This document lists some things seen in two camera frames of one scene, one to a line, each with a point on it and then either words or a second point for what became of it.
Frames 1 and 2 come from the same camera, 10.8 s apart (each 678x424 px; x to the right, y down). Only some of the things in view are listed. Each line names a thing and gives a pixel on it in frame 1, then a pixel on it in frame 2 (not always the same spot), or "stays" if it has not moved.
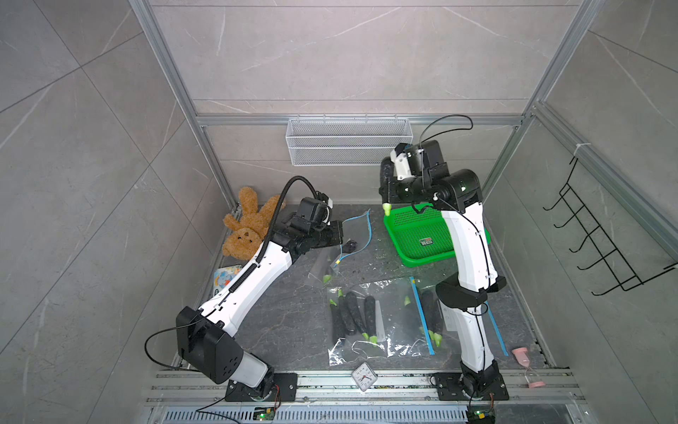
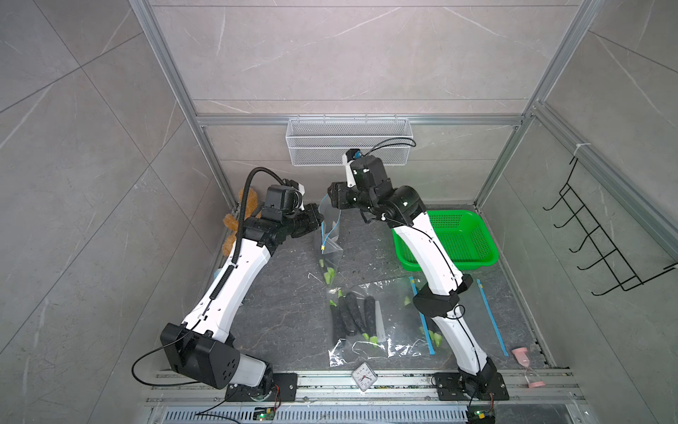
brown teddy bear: [245, 239] stays
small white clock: [364, 376] stays
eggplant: [357, 313] stays
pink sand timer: [532, 380] stays
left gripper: [335, 231] to [310, 212]
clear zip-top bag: [373, 320] stays
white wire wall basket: [345, 141] stays
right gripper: [396, 201] to [341, 196]
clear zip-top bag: [358, 229] to [331, 249]
